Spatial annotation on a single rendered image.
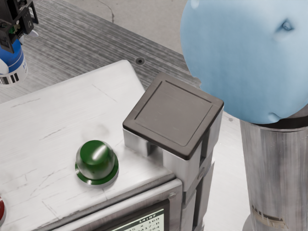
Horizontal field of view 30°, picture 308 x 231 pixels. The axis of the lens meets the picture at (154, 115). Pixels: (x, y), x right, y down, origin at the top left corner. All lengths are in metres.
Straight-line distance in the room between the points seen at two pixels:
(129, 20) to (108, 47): 1.16
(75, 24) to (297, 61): 0.92
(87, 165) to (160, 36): 2.01
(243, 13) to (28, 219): 0.19
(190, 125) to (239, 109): 0.12
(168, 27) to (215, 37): 1.93
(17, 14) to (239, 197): 0.50
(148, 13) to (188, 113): 2.07
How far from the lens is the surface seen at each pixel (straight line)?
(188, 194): 0.38
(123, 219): 0.35
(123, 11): 2.41
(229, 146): 1.10
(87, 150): 0.33
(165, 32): 2.33
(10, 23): 0.89
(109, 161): 0.33
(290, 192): 0.57
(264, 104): 0.43
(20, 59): 1.01
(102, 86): 0.38
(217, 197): 1.05
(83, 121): 0.36
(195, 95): 0.34
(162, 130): 0.33
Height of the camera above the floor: 1.78
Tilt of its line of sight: 58 degrees down
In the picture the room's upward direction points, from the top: 2 degrees counter-clockwise
